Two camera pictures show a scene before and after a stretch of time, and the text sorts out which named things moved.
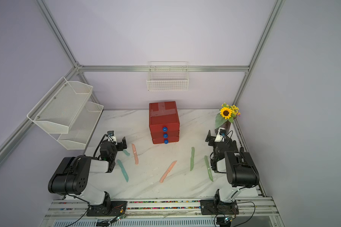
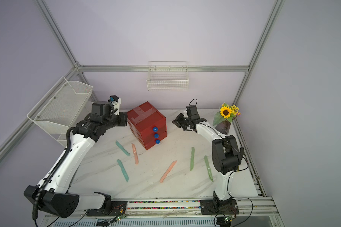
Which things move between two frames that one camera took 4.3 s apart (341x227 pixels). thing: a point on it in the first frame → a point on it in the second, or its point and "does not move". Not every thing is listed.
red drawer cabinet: x=164 y=122 → x=148 y=124
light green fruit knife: x=208 y=168 does not move
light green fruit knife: x=192 y=157 does not move
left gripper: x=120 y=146 → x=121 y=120
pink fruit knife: x=135 y=153 does not move
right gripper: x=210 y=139 → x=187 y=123
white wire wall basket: x=167 y=76 does not move
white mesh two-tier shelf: x=65 y=113 does not move
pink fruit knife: x=169 y=170 does not move
